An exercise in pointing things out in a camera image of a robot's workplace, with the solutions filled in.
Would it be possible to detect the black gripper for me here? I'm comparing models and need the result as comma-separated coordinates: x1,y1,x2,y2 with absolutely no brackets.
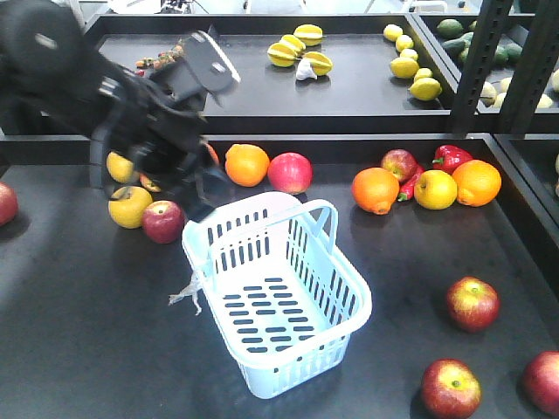
93,93,231,223

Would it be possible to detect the light blue plastic basket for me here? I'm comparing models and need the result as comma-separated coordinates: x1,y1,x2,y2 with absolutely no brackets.
182,191,372,399

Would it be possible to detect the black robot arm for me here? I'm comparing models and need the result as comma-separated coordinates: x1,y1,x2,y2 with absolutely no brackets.
1,1,240,222

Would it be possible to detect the orange middle right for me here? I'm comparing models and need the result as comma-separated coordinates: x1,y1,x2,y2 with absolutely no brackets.
224,143,270,187

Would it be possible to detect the small red apple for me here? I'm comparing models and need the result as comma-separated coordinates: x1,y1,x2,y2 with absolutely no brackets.
141,200,185,244

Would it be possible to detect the red apple beside oranges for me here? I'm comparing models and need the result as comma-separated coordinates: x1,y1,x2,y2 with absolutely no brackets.
267,152,314,195

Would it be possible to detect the yellow pear left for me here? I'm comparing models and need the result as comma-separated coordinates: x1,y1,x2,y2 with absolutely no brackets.
107,186,153,230

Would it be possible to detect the white garlic bulb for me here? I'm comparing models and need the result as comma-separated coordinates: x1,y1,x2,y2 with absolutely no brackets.
295,58,318,81

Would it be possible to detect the orange with navel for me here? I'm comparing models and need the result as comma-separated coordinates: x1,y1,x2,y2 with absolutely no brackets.
351,167,400,215

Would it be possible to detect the dark red apple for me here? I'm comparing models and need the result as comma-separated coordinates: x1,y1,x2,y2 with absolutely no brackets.
381,148,418,183

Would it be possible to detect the red chili pepper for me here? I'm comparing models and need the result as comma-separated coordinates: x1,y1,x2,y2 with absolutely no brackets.
397,165,424,202

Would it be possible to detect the red apple far corner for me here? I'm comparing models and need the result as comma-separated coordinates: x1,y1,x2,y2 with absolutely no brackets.
0,182,18,226

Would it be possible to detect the black wooden display stand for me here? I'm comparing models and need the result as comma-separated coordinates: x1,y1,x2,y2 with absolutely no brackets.
1,15,558,418

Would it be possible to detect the red bell pepper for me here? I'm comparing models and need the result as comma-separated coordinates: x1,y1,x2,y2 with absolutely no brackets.
431,145,473,175

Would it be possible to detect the large orange right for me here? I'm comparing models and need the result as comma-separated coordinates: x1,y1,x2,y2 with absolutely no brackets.
452,160,501,207

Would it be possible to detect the red yellow apple right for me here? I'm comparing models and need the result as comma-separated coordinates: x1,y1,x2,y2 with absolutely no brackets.
445,276,500,333

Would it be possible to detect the red yellow apple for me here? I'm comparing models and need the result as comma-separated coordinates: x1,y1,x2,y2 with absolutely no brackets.
521,351,558,417
445,276,500,333

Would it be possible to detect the red apple near front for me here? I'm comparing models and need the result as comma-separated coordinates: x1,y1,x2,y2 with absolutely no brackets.
420,358,482,419

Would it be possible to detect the red yellow apple left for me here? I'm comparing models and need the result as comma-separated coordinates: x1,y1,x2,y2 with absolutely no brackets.
521,351,558,417

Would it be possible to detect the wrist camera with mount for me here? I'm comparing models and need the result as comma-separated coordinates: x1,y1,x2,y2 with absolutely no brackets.
149,31,241,102

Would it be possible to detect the black shelf upright post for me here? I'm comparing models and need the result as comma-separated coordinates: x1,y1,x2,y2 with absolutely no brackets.
449,0,513,136

